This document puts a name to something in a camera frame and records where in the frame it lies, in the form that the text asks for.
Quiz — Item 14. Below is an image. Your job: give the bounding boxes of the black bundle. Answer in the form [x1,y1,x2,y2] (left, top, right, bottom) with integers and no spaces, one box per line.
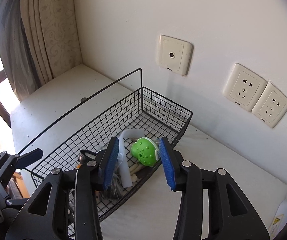
[96,173,126,203]

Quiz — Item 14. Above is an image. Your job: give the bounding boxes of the green round plug device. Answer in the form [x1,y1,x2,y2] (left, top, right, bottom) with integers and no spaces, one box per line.
[131,137,159,167]

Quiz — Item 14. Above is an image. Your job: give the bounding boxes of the black wire basket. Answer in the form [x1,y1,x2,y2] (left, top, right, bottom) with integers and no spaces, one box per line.
[17,67,193,238]

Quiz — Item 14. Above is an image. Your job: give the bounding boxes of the left white power socket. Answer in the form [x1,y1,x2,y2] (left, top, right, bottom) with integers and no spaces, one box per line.
[223,63,267,112]

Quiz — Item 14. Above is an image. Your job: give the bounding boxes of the white translucent strip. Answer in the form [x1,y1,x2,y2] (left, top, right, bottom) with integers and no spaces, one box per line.
[117,128,145,189]

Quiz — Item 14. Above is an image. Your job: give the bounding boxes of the orange pumpkin lantern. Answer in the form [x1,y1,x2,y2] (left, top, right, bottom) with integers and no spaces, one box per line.
[76,150,99,169]

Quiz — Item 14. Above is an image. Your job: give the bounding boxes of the white appliance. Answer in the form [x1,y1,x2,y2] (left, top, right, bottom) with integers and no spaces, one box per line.
[268,179,287,240]

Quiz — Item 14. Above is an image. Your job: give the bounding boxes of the patterned beige curtain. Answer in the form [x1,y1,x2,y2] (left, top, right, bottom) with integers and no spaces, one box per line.
[0,0,82,101]

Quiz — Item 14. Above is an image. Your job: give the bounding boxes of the white power socket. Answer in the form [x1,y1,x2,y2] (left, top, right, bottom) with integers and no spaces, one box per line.
[252,82,287,128]
[223,63,267,112]

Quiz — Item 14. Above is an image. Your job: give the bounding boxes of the right white power socket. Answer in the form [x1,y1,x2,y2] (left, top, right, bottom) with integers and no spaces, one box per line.
[252,82,287,128]

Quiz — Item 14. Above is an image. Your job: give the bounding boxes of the white coax wall plate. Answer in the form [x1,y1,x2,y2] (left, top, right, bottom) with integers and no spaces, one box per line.
[156,35,193,76]

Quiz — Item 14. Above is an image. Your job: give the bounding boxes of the yellow warning label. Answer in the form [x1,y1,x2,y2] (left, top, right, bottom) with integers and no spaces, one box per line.
[270,214,284,236]

